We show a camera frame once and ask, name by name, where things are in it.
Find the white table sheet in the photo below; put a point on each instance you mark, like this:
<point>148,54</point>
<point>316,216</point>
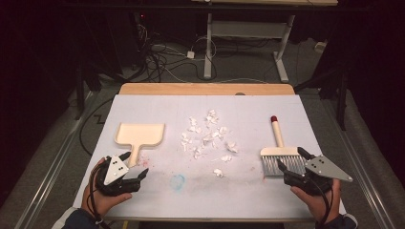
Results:
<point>191,197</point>

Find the small white box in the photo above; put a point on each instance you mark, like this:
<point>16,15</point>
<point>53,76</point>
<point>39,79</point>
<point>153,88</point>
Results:
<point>320,46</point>

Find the dark metal stand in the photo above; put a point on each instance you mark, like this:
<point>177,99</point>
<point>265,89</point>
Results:
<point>342,95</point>
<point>79,95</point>

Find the dark equipment rack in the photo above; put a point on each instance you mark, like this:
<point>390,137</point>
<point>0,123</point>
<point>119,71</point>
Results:
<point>127,38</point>

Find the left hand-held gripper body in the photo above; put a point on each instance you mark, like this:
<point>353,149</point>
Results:
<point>116,170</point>

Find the pile of white paper scraps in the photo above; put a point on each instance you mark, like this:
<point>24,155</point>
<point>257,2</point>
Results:
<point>231,147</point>

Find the person's left hand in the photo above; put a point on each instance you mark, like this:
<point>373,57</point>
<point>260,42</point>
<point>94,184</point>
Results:
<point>95,200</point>

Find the cream plastic dustpan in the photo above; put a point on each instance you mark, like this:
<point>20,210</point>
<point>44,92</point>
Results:
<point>140,133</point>

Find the cream brush with red tip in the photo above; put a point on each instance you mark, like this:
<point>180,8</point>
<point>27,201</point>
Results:
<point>278,151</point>

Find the white power adapter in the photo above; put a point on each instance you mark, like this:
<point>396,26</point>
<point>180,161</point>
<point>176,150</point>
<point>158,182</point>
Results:
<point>190,54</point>

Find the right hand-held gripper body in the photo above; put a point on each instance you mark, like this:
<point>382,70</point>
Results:
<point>324,168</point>

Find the person's right hand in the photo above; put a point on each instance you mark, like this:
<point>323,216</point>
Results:
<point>315,203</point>

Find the white metal frame desk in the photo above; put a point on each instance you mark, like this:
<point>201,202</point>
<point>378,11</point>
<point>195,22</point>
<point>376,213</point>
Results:
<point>248,29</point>

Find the aluminium floor rail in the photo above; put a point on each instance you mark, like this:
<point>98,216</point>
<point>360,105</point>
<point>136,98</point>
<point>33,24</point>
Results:
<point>366,187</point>
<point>47,181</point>

